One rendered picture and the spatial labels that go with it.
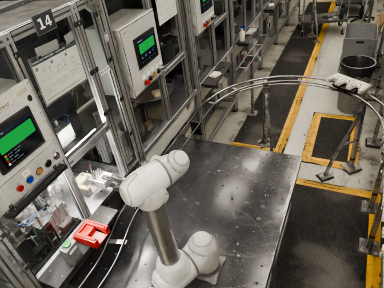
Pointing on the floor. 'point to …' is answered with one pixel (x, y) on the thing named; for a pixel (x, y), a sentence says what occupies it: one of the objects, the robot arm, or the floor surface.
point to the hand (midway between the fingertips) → (107, 180)
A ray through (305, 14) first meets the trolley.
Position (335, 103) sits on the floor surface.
